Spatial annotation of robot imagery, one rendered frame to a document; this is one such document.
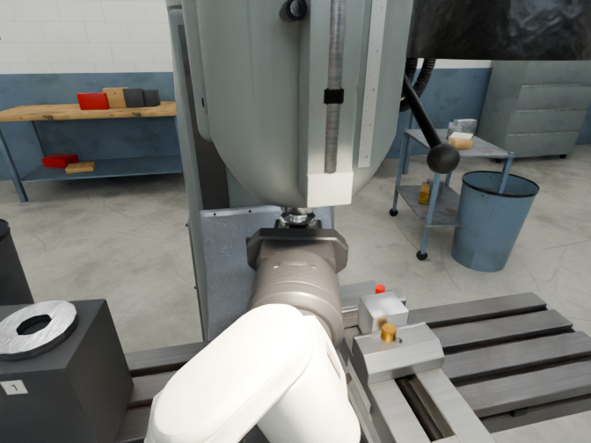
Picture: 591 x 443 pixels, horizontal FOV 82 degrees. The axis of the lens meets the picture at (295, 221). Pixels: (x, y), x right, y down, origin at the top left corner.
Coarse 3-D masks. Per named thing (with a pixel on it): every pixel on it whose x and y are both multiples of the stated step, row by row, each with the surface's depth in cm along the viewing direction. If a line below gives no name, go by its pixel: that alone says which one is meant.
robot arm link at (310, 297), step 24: (264, 288) 29; (288, 288) 28; (312, 288) 28; (312, 312) 28; (336, 312) 28; (336, 336) 29; (312, 360) 22; (336, 360) 27; (312, 384) 21; (336, 384) 24; (288, 408) 21; (312, 408) 22; (336, 408) 23; (264, 432) 23; (288, 432) 22; (312, 432) 22; (336, 432) 23; (360, 432) 26
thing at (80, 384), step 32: (0, 320) 44; (32, 320) 43; (64, 320) 42; (96, 320) 45; (0, 352) 38; (32, 352) 38; (64, 352) 39; (96, 352) 44; (0, 384) 37; (32, 384) 38; (64, 384) 38; (96, 384) 44; (128, 384) 54; (0, 416) 40; (32, 416) 40; (64, 416) 41; (96, 416) 43
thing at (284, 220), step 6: (282, 216) 43; (288, 216) 43; (306, 216) 43; (312, 216) 43; (282, 222) 43; (288, 222) 42; (294, 222) 42; (300, 222) 42; (306, 222) 42; (312, 222) 43; (288, 228) 42; (294, 228) 42; (300, 228) 42; (306, 228) 42
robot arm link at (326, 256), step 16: (256, 240) 39; (272, 240) 39; (288, 240) 39; (304, 240) 39; (320, 240) 39; (336, 240) 39; (256, 256) 40; (272, 256) 34; (288, 256) 33; (304, 256) 33; (320, 256) 36; (336, 256) 40; (256, 272) 34; (272, 272) 31; (288, 272) 30; (304, 272) 30; (320, 272) 31; (336, 272) 41; (256, 288) 31; (336, 288) 32
